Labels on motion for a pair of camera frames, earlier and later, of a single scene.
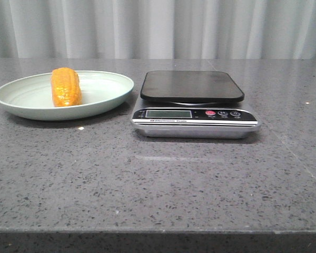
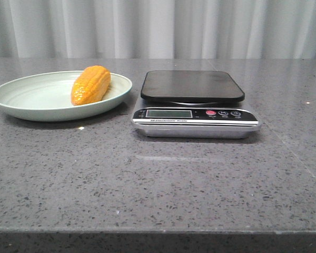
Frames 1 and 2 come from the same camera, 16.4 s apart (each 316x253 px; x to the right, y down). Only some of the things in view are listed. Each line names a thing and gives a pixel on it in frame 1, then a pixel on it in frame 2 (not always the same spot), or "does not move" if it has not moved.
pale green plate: x=65 y=95 does not move
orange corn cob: x=66 y=87 to x=90 y=85
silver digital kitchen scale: x=193 y=104 does not move
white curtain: x=157 y=29 does not move
